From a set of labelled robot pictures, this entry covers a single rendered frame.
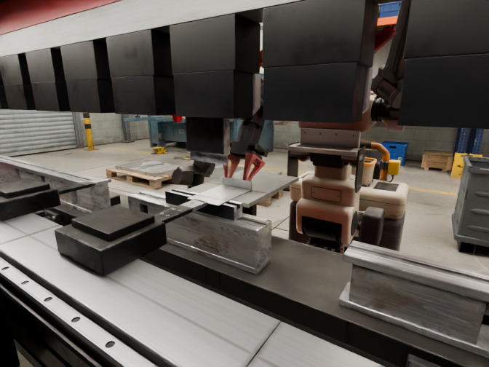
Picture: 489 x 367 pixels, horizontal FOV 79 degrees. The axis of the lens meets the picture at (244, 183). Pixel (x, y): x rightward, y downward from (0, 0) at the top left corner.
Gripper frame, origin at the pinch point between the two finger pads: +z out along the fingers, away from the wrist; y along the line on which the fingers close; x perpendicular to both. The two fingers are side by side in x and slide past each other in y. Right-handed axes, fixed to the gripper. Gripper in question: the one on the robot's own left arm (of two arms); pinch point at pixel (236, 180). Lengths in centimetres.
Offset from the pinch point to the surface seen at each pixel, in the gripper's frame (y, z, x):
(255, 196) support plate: 8.5, 3.3, -3.5
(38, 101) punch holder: -61, -9, -23
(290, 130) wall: -286, -243, 570
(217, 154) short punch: 4.3, -2.3, -14.7
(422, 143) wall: -3, -239, 587
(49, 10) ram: -46, -29, -33
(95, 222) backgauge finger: 1.5, 15.3, -33.4
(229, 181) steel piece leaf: -1.1, 0.6, -1.1
